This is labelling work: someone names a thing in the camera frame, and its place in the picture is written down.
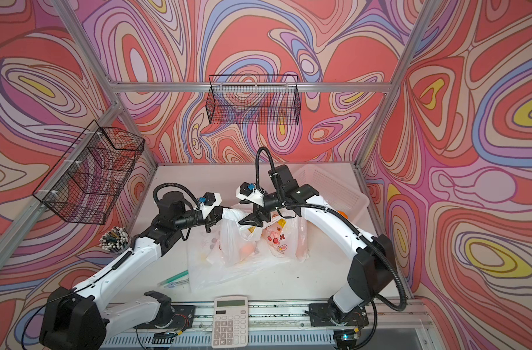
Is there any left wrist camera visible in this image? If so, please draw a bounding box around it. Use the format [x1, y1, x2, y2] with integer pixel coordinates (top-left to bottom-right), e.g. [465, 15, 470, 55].
[198, 192, 222, 219]

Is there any green pen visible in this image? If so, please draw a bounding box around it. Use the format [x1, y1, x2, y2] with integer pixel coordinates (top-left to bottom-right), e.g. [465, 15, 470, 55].
[158, 270, 190, 288]

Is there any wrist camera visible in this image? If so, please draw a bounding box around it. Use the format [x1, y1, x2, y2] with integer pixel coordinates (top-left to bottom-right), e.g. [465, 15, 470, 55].
[198, 192, 222, 219]
[235, 182, 265, 207]

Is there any black wire basket back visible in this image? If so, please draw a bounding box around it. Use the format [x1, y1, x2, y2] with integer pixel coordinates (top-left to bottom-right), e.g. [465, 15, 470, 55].
[206, 73, 301, 125]

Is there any cup of pens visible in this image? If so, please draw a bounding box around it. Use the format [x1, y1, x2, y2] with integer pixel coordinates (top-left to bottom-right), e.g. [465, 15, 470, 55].
[99, 227, 130, 254]

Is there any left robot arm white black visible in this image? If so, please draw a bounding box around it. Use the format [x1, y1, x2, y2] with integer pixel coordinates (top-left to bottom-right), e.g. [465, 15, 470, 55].
[39, 190, 223, 349]

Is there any orange fruit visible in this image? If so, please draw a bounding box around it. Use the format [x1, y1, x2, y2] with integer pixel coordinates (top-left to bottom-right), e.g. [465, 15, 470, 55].
[337, 211, 349, 219]
[239, 242, 257, 261]

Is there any black wire basket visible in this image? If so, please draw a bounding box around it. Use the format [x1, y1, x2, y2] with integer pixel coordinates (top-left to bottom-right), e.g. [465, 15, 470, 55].
[206, 73, 301, 125]
[32, 121, 145, 225]

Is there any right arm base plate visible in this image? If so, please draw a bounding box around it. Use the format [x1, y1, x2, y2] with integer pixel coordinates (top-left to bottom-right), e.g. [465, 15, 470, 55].
[305, 303, 370, 329]

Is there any black wire basket left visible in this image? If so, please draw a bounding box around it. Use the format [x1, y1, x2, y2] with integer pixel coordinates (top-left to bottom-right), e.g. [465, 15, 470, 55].
[32, 121, 145, 225]

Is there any printed white plastic bag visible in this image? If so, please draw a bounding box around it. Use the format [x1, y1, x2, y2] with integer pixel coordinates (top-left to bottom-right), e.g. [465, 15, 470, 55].
[262, 214, 308, 262]

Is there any white plastic fruit basket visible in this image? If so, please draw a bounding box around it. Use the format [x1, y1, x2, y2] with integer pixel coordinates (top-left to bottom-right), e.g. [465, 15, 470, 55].
[289, 163, 370, 226]

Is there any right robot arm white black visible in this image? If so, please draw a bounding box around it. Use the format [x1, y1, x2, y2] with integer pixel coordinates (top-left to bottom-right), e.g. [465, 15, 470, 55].
[236, 166, 407, 322]

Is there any white desk calculator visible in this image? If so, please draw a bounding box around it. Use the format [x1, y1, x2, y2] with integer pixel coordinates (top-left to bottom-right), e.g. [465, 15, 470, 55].
[211, 295, 249, 349]

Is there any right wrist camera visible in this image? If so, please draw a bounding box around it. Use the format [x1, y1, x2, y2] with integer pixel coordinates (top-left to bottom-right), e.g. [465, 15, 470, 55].
[235, 182, 265, 207]

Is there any orange fruit bottom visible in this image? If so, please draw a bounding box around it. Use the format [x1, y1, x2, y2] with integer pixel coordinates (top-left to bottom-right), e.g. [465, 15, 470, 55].
[337, 211, 349, 219]

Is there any clear plastic bag bottom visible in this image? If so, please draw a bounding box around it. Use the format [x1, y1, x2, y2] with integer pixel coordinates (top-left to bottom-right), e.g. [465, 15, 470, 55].
[187, 226, 293, 292]

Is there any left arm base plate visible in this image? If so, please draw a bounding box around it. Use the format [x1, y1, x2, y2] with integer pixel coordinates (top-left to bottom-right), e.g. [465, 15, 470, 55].
[134, 305, 196, 331]

